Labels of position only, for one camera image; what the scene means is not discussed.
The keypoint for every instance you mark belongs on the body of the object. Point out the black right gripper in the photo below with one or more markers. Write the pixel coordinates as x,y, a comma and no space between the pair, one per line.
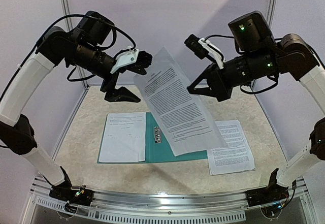
219,81

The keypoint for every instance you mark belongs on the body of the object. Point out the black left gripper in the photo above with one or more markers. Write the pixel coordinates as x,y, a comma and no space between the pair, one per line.
117,95

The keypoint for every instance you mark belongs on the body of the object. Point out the printed text page sheet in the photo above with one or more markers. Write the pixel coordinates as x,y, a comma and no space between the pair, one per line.
183,118

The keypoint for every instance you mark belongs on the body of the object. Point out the printed signature page sheet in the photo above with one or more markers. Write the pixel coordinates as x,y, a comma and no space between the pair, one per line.
123,139

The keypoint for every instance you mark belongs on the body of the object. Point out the green file folder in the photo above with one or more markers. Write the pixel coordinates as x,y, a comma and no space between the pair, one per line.
160,152

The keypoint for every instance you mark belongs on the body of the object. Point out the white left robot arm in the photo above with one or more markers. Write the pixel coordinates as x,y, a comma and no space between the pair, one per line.
80,47

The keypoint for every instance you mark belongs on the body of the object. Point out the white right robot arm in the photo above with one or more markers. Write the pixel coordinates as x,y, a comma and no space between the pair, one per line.
259,55

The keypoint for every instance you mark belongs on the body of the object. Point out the white paper stack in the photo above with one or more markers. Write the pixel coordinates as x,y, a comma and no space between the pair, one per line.
237,156

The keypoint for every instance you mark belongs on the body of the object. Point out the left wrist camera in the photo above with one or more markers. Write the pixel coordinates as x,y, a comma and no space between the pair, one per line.
125,58

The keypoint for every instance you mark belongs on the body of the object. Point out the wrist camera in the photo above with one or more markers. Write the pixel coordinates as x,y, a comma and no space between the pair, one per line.
203,48
125,58

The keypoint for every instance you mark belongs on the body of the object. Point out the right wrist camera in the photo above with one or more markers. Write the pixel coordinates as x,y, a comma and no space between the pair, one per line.
203,48

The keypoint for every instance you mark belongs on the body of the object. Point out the left aluminium corner post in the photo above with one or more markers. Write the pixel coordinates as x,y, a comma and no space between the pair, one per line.
69,25

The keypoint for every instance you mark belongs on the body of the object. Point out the aluminium front rail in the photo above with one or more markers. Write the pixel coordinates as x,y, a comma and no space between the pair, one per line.
116,207

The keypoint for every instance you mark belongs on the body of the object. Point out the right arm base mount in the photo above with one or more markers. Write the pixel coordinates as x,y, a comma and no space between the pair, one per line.
273,192

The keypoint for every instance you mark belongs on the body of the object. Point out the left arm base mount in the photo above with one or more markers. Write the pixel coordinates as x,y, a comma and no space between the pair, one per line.
72,195

